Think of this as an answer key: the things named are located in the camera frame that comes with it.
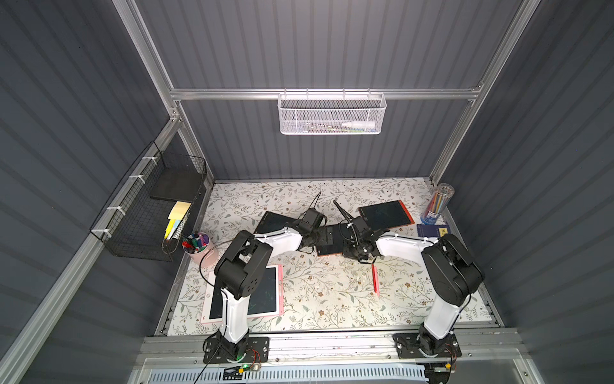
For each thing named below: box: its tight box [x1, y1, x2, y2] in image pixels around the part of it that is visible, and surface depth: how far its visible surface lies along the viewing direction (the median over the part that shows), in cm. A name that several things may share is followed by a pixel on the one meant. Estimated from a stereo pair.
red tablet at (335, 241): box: [316, 224, 344, 256], surface depth 91 cm
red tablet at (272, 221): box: [253, 211, 297, 234], surface depth 108 cm
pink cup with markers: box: [181, 231, 219, 268], surface depth 86 cm
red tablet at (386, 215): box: [358, 200, 416, 232], surface depth 110 cm
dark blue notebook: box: [416, 224, 450, 238], surface depth 104 cm
